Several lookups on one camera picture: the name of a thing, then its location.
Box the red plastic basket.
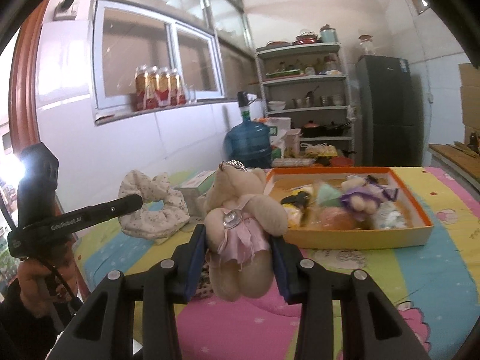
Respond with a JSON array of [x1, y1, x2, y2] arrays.
[[329, 156, 355, 167]]

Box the green white tissue box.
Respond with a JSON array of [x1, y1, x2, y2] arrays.
[[176, 170, 216, 218]]

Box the grey metal shelf rack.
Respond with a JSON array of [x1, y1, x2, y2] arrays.
[[256, 41, 356, 160]]

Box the sliding window frame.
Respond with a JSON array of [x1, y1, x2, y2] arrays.
[[92, 0, 226, 112]]

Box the blue water jug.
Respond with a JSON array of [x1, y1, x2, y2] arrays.
[[224, 92, 272, 169]]

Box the beige bear pink dress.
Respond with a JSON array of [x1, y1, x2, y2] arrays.
[[203, 160, 288, 302]]

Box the black refrigerator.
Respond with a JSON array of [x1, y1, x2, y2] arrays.
[[355, 55, 423, 167]]

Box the white tissue packet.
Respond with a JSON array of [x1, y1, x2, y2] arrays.
[[371, 202, 407, 230]]

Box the pink item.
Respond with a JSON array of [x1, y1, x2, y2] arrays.
[[317, 206, 360, 231]]

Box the glass jar on fridge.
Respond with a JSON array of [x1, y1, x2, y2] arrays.
[[359, 34, 377, 55]]

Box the orange shallow cardboard box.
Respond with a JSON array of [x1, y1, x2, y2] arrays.
[[265, 166, 433, 250]]

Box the orange drink bottles pack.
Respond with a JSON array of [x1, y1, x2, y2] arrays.
[[133, 65, 187, 111]]

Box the wooden top kitchen counter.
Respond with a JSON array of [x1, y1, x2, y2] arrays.
[[428, 144, 479, 194]]

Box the floral white scrunchie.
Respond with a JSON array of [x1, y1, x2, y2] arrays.
[[119, 170, 191, 244]]

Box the green item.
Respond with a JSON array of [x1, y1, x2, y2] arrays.
[[316, 182, 343, 207]]

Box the beige bear purple dress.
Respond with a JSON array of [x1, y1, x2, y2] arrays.
[[340, 175, 399, 221]]

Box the egg tray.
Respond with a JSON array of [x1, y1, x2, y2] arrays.
[[303, 143, 338, 158]]

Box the left hand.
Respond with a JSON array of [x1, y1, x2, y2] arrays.
[[18, 241, 78, 319]]

